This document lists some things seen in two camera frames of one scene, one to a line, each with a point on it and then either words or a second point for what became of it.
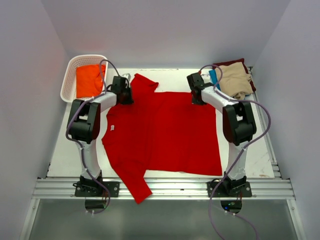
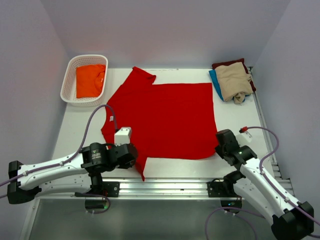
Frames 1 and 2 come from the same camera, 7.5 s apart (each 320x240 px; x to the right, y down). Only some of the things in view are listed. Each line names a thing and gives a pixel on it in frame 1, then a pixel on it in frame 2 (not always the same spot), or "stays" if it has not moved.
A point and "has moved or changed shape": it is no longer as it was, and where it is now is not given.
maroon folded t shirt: [240, 60] stays
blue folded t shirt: [214, 78] stays
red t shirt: [162, 132] has moved or changed shape
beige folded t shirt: [236, 82] stays
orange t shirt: [89, 82] stays
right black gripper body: [196, 101] → [220, 151]
